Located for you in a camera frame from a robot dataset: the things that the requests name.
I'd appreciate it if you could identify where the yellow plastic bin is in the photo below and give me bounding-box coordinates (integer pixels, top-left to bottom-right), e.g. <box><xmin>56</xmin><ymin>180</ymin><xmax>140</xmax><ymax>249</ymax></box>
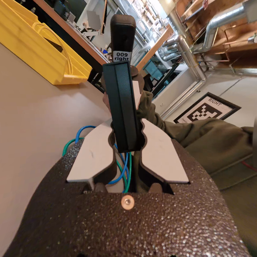
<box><xmin>0</xmin><ymin>0</ymin><xmax>93</xmax><ymax>85</ymax></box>

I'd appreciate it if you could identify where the silver ventilation duct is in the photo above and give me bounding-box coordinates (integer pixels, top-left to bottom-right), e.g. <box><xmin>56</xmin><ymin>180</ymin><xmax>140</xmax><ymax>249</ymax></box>
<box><xmin>159</xmin><ymin>2</ymin><xmax>251</xmax><ymax>85</ymax></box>

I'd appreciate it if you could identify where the person's right hand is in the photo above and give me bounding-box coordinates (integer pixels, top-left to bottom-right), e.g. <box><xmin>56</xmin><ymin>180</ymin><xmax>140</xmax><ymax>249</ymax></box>
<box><xmin>102</xmin><ymin>93</ymin><xmax>112</xmax><ymax>116</ymax></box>

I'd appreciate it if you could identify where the green ethernet cable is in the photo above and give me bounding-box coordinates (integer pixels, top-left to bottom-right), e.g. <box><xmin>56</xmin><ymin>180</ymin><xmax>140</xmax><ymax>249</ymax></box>
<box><xmin>62</xmin><ymin>137</ymin><xmax>132</xmax><ymax>193</ymax></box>

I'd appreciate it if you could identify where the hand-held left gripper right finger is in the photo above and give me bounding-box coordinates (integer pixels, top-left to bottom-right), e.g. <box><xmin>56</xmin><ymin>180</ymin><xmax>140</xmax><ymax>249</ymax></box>
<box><xmin>139</xmin><ymin>118</ymin><xmax>190</xmax><ymax>184</ymax></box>

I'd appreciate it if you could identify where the blue ethernet cable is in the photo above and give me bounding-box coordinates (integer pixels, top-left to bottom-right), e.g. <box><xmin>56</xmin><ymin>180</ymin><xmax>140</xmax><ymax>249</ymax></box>
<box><xmin>75</xmin><ymin>125</ymin><xmax>129</xmax><ymax>185</ymax></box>

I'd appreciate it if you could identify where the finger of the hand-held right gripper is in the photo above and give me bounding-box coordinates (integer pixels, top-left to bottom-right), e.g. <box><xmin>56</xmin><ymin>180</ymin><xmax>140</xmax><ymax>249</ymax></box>
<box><xmin>132</xmin><ymin>80</ymin><xmax>142</xmax><ymax>110</ymax></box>

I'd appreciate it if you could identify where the person's right forearm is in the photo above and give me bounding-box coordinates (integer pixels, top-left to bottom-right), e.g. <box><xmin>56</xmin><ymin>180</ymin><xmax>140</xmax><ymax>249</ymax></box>
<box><xmin>137</xmin><ymin>90</ymin><xmax>253</xmax><ymax>149</ymax></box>

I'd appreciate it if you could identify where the red floor cable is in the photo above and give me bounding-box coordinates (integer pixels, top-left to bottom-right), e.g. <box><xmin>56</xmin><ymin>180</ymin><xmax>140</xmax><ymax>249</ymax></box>
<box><xmin>241</xmin><ymin>160</ymin><xmax>257</xmax><ymax>172</ymax></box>

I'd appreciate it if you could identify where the person's olive clothing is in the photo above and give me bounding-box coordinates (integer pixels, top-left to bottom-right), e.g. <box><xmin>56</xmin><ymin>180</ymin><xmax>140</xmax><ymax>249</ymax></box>
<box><xmin>185</xmin><ymin>126</ymin><xmax>257</xmax><ymax>248</ymax></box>

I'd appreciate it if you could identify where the black white marker poster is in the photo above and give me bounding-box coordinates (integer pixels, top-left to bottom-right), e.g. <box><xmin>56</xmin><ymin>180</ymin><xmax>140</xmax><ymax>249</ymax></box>
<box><xmin>174</xmin><ymin>92</ymin><xmax>241</xmax><ymax>125</ymax></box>

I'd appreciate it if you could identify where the black network switch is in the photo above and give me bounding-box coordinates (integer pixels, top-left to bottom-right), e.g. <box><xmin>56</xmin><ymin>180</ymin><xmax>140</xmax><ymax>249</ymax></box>
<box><xmin>102</xmin><ymin>61</ymin><xmax>144</xmax><ymax>153</ymax></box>

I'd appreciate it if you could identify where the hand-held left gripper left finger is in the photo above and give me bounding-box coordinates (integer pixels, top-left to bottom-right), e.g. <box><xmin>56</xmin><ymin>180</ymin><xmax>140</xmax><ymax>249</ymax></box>
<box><xmin>66</xmin><ymin>120</ymin><xmax>118</xmax><ymax>190</ymax></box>

